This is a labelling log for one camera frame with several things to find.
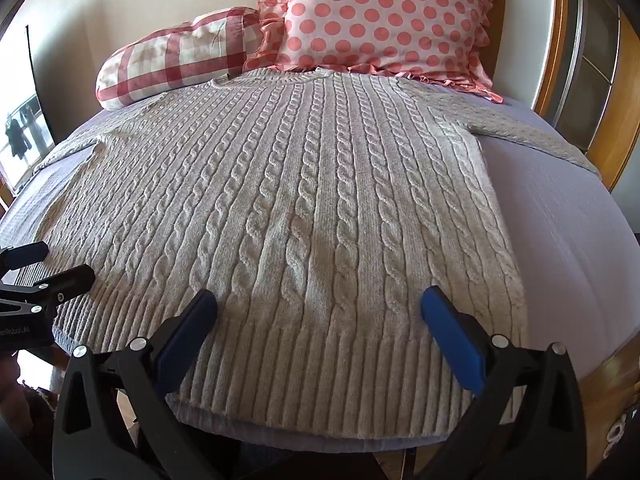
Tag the pink polka dot pillow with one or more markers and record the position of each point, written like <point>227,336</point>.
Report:
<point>385,15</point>

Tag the wooden headboard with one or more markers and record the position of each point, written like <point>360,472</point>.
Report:
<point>552,35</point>

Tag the red checked pillow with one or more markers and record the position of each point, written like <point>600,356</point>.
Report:
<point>175,60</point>

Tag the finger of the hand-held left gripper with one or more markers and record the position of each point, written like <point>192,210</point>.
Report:
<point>31,252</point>
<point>67,282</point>

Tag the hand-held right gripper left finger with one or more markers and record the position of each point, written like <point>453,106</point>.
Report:
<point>186,332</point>

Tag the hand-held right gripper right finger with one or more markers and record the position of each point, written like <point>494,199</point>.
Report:
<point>456,341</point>

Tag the framed wall photo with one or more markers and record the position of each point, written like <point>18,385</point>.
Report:
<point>22,130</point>

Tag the wooden bed frame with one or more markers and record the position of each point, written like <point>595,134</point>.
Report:
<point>607,395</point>

